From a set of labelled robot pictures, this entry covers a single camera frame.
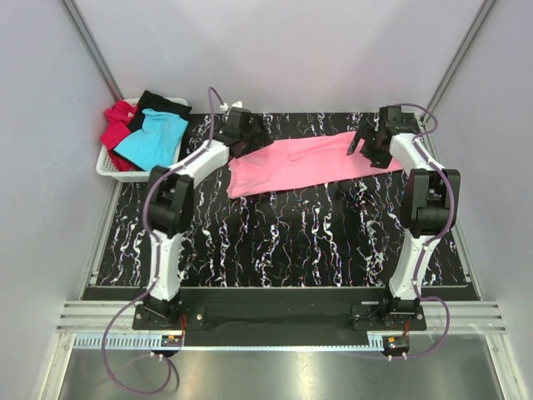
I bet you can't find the pink t shirt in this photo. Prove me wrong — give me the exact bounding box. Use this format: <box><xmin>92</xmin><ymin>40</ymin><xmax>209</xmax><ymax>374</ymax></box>
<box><xmin>227</xmin><ymin>132</ymin><xmax>401</xmax><ymax>199</ymax></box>

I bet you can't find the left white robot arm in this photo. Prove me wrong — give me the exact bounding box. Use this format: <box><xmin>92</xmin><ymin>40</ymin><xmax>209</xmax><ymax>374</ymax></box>
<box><xmin>142</xmin><ymin>103</ymin><xmax>273</xmax><ymax>330</ymax></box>

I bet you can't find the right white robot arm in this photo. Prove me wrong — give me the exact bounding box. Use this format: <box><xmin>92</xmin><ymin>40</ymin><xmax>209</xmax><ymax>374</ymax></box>
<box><xmin>347</xmin><ymin>103</ymin><xmax>461</xmax><ymax>331</ymax></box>

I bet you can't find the cyan t shirt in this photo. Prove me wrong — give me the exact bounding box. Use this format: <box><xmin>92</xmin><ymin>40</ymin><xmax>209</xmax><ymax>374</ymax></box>
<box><xmin>114</xmin><ymin>108</ymin><xmax>188</xmax><ymax>172</ymax></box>

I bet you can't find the black t shirt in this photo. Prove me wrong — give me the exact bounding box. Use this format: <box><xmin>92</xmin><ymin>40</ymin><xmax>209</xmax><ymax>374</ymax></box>
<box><xmin>127</xmin><ymin>90</ymin><xmax>192</xmax><ymax>133</ymax></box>

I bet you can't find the red t shirt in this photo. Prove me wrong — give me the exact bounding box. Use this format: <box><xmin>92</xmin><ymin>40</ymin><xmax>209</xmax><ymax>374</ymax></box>
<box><xmin>100</xmin><ymin>100</ymin><xmax>136</xmax><ymax>172</ymax></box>

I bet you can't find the right control board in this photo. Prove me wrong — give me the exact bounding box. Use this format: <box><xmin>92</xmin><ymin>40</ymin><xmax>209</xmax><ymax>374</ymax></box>
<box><xmin>385</xmin><ymin>335</ymin><xmax>410</xmax><ymax>349</ymax></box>

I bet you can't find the control board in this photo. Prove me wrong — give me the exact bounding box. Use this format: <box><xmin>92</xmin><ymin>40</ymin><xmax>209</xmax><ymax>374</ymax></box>
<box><xmin>161</xmin><ymin>334</ymin><xmax>184</xmax><ymax>348</ymax></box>
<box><xmin>385</xmin><ymin>335</ymin><xmax>410</xmax><ymax>349</ymax></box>

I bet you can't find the left control board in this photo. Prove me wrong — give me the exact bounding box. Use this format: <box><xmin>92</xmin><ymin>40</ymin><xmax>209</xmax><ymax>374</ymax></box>
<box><xmin>161</xmin><ymin>334</ymin><xmax>184</xmax><ymax>348</ymax></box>

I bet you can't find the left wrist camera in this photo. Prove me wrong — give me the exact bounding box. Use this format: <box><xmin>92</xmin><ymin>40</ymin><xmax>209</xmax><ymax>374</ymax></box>
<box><xmin>219</xmin><ymin>101</ymin><xmax>243</xmax><ymax>113</ymax></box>

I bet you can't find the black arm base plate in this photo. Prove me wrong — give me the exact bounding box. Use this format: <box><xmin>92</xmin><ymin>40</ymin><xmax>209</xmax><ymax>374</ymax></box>
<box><xmin>132</xmin><ymin>287</ymin><xmax>427</xmax><ymax>349</ymax></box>

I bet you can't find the white slotted cable duct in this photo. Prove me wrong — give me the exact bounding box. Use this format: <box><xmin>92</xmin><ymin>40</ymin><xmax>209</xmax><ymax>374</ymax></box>
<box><xmin>73</xmin><ymin>333</ymin><xmax>180</xmax><ymax>351</ymax></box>

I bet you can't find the aluminium frame rail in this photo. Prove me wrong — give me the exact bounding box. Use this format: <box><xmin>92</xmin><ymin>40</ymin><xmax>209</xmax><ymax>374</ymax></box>
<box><xmin>57</xmin><ymin>301</ymin><xmax>506</xmax><ymax>334</ymax></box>

